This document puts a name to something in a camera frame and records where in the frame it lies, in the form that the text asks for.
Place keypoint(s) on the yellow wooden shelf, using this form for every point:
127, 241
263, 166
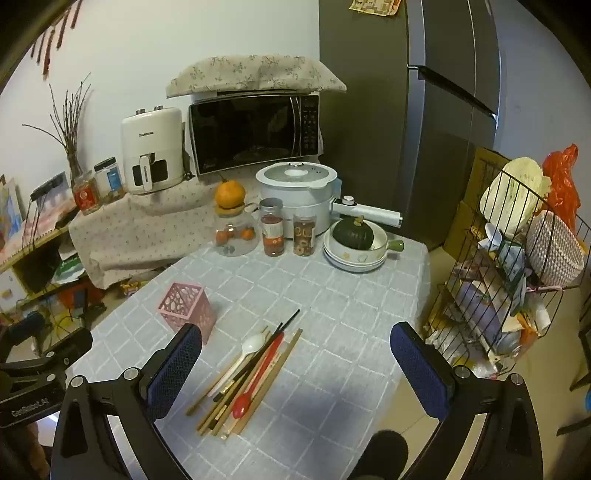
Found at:
27, 258

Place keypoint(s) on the green carton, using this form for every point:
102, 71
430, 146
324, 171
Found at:
510, 261

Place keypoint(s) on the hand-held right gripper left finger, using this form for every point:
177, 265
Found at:
175, 364

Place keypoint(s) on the red label plastic jar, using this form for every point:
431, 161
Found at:
271, 230

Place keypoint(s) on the napa cabbage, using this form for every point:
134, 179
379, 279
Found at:
508, 194

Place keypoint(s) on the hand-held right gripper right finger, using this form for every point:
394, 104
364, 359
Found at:
418, 374

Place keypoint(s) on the jar of dried rings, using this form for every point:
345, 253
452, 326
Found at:
304, 235

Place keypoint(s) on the black chopstick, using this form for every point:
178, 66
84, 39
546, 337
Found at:
277, 334
240, 383

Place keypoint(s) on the black microwave oven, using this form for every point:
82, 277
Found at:
244, 129

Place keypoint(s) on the red hanging wall decoration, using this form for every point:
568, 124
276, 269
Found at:
60, 34

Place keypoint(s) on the woven basket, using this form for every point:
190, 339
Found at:
554, 249

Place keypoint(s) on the green pumpkin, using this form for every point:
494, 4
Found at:
351, 233

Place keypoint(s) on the orange plastic bag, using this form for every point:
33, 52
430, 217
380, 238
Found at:
563, 180

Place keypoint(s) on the white plate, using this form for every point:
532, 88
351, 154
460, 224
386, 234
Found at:
353, 270
351, 265

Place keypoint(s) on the framed picture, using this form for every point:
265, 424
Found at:
9, 207

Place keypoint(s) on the white electric cooking pot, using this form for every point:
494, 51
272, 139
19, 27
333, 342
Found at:
300, 194

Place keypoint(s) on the large orange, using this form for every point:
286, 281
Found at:
229, 194

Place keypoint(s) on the dried branches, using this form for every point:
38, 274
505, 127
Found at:
71, 143

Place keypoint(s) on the red plastic spoon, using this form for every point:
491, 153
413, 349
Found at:
241, 406

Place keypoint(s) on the white plastic spoon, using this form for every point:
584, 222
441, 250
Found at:
253, 345

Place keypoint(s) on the black power strip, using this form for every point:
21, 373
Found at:
48, 184

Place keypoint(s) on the white air fryer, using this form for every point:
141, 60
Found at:
152, 134

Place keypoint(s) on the glass jar with oranges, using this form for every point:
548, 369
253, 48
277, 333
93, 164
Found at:
233, 249

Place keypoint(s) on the metal can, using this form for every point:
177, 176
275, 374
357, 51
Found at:
508, 341

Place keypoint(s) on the pale plastic chopstick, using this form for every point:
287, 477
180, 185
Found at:
227, 431

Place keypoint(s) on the grey refrigerator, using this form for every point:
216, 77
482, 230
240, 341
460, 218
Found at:
369, 115

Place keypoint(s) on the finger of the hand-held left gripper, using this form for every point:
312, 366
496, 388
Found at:
69, 346
21, 330

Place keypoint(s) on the cardboard box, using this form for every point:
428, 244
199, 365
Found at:
464, 235
489, 170

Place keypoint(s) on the blue label glass jar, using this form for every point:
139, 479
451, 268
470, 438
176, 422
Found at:
111, 182

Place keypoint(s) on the red label glass jar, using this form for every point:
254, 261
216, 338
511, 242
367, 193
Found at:
85, 196

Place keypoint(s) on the floral microwave cover cloth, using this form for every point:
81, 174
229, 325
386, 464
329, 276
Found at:
254, 71

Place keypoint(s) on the pink perforated utensil holder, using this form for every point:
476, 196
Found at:
189, 304

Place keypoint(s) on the glass vase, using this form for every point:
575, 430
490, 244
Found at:
76, 168

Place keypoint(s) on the paper on refrigerator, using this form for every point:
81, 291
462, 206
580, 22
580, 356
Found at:
374, 7

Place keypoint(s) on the grey checked tablecloth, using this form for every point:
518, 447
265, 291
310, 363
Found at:
341, 304

